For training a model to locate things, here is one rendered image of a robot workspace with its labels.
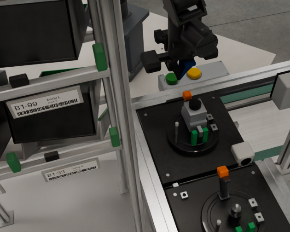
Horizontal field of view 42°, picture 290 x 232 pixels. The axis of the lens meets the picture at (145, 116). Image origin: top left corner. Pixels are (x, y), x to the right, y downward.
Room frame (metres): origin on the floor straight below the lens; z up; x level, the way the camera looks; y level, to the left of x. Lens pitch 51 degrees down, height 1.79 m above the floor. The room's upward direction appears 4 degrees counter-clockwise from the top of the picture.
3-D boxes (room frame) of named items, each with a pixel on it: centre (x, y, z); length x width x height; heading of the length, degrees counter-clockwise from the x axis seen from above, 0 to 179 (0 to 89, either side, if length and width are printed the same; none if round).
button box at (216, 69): (0.82, -0.16, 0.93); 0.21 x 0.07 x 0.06; 102
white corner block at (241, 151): (0.51, -0.24, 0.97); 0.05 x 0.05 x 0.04; 12
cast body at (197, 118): (0.58, -0.12, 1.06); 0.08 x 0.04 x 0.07; 13
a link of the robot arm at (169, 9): (0.67, -0.12, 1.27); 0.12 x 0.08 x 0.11; 28
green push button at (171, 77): (0.80, -0.09, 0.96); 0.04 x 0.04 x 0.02
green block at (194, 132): (0.54, -0.12, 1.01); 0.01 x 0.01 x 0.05; 12
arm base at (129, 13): (1.00, 0.06, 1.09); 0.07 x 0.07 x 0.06; 55
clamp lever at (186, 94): (0.63, -0.11, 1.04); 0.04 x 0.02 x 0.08; 12
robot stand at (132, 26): (1.00, 0.06, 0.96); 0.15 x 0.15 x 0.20; 55
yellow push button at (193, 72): (0.82, -0.16, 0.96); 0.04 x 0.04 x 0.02
